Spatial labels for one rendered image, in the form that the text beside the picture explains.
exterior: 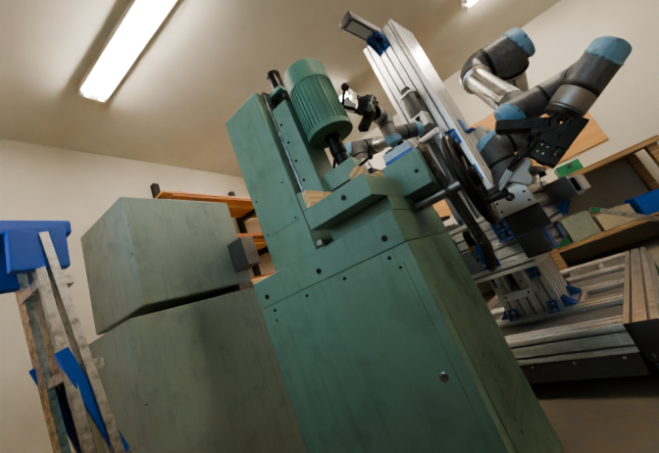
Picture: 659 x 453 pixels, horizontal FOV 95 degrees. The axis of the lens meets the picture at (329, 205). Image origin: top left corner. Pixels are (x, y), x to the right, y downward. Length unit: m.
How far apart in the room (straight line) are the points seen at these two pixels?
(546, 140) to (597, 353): 0.86
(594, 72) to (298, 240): 0.90
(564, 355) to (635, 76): 3.59
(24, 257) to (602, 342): 1.75
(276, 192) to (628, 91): 4.02
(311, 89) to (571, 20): 3.99
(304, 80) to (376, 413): 1.08
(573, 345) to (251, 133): 1.43
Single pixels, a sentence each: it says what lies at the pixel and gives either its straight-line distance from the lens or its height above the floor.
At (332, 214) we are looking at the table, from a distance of 0.79.
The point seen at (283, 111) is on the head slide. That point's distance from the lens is 1.26.
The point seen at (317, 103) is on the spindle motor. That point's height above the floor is 1.30.
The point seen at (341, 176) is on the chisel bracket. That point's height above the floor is 1.03.
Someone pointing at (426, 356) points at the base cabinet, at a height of 0.45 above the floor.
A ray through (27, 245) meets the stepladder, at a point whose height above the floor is 1.08.
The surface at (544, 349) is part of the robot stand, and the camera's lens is 1.49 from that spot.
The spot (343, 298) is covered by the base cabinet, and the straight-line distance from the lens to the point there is 0.88.
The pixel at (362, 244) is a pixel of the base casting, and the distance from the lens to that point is 0.83.
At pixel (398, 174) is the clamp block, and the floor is 0.92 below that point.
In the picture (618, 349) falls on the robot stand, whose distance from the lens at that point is 1.45.
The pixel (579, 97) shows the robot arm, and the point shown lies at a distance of 0.85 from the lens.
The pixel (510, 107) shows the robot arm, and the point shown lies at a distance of 0.93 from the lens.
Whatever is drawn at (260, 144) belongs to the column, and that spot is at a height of 1.30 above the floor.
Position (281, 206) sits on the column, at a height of 1.03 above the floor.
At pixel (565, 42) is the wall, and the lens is 4.73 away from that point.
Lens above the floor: 0.65
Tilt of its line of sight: 16 degrees up
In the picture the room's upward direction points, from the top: 23 degrees counter-clockwise
